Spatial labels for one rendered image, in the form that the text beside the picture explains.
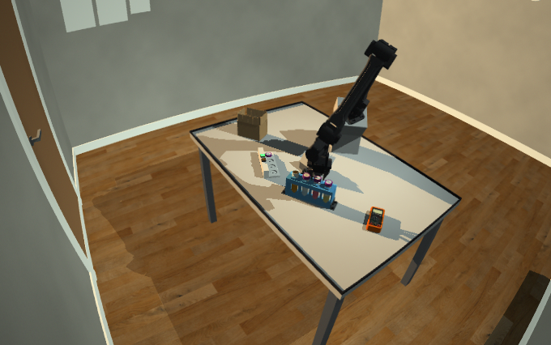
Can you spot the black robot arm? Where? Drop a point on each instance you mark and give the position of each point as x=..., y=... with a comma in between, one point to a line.
x=327, y=133

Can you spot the black table edge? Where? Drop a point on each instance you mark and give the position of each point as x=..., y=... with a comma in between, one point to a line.
x=286, y=236

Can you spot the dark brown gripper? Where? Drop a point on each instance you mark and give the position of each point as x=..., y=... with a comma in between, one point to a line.
x=326, y=170

